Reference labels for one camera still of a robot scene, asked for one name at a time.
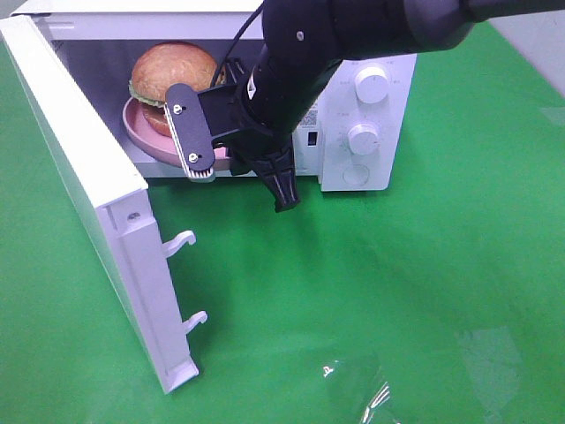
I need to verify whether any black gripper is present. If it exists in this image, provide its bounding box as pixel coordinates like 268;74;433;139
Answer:
220;57;300;213

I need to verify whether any round white door button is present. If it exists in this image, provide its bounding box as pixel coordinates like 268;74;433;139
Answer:
343;164;370;186

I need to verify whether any burger with sesame-free bun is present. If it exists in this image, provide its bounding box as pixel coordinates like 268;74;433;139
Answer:
129;42;217;137

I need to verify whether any pink round plate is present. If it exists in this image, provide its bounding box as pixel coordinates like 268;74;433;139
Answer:
122;95;235;170

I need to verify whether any white microwave door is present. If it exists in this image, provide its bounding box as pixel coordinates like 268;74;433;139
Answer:
1;15;207;393

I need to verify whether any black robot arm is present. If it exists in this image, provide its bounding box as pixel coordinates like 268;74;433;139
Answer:
230;1;564;212

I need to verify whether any white warning label sticker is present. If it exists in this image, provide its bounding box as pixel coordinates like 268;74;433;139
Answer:
298;103;319;130

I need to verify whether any white microwave oven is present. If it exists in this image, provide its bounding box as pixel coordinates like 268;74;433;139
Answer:
9;1;416;191

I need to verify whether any white lower microwave knob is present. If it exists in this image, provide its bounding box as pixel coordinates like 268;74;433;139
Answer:
347;124;379;155

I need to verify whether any white microwave knob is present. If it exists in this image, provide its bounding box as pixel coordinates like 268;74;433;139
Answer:
354;64;389;104
347;124;379;155

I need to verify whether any white upper microwave knob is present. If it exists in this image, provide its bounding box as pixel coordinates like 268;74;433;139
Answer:
354;64;389;104

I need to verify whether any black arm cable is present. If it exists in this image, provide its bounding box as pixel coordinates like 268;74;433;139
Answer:
209;6;266;89

